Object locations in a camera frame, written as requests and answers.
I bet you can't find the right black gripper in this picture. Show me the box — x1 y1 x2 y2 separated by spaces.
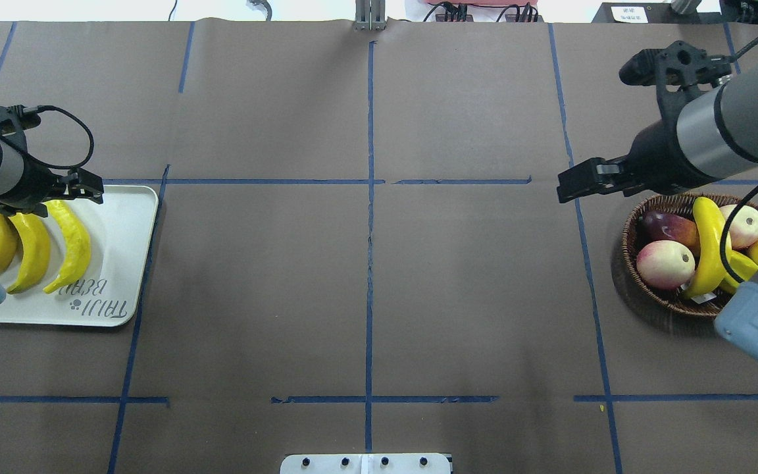
557 120 706 203

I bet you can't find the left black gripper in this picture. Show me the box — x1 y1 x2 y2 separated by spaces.
0 162 105 218

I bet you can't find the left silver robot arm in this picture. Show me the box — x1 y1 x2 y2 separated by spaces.
0 107 105 218

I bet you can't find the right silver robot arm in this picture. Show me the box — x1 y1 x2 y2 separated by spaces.
557 40 758 361

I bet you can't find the white rectangular plate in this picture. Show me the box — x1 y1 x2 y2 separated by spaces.
0 185 159 328

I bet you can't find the brown wicker basket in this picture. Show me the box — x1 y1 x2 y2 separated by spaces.
611 193 758 322

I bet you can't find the dark red apple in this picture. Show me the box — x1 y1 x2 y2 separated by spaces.
638 210 700 256

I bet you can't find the pale peach fruit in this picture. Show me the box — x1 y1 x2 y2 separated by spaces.
636 240 695 290

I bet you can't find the yellow starfruit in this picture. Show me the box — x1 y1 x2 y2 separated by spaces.
719 251 758 294

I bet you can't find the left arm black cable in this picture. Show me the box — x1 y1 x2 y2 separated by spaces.
0 105 95 171

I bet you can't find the silver aluminium frame post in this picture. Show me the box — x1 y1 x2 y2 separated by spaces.
354 0 387 31

